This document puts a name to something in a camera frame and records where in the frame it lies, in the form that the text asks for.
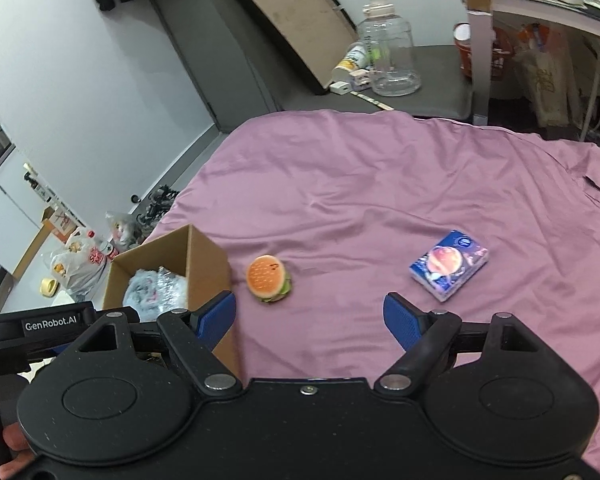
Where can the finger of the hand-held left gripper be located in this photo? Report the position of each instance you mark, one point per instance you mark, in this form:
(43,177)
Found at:
(130,314)

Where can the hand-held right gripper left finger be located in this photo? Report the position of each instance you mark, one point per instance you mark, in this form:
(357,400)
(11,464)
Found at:
(215,320)

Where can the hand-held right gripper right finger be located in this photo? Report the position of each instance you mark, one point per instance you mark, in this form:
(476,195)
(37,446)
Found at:
(405,322)

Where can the grey-blue fluffy towel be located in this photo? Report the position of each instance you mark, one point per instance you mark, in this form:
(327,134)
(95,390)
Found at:
(142,290)

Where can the brown cardboard box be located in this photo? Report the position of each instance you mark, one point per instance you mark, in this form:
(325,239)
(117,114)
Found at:
(210,265)

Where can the hamburger plush toy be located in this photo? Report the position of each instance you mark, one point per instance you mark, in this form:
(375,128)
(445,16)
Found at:
(267,280)

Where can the blue tissue pack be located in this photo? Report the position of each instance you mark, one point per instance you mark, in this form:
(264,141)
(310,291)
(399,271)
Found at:
(450,265)

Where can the person's left hand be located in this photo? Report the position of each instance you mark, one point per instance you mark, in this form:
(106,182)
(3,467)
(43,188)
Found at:
(15,437)

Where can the yellow cup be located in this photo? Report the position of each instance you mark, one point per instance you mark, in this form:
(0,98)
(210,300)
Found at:
(49,287)

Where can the white red printed plastic bag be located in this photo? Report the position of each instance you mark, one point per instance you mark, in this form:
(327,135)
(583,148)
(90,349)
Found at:
(80,262)

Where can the clear plastic bag of items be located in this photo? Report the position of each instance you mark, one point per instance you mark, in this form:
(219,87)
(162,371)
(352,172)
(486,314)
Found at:
(122,227)

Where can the white floor cabinet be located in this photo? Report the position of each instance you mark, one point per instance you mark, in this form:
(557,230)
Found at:
(10,220)

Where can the purple bed blanket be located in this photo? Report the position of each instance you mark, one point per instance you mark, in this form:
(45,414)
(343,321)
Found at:
(380,185)

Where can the white charger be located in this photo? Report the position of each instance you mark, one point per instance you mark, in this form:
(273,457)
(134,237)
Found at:
(341,87)

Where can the white yellow bottle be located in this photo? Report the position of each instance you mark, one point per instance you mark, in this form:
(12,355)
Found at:
(350,62)

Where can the large clear plastic jar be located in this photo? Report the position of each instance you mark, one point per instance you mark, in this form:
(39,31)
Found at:
(387,50)

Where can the red bucket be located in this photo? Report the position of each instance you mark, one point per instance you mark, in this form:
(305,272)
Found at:
(462,50)

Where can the beige hanging bag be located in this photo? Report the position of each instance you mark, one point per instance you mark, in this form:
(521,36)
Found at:
(547,80)

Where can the grey desk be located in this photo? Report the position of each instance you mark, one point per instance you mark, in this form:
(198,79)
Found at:
(545,5)

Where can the brown board with black frame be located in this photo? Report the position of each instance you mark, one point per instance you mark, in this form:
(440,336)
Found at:
(290,15)

